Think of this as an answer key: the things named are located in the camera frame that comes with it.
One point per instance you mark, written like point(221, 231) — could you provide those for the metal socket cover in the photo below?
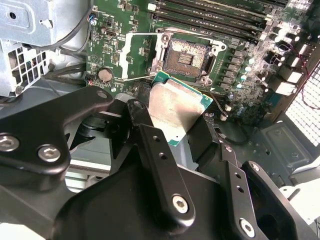
point(124, 62)

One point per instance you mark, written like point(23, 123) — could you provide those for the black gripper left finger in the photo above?
point(37, 130)

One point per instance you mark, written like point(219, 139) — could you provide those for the CPU with silver top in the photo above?
point(175, 105)

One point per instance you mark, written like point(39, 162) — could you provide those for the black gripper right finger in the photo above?
point(200, 142)

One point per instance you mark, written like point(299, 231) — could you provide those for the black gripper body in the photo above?
point(112, 212)

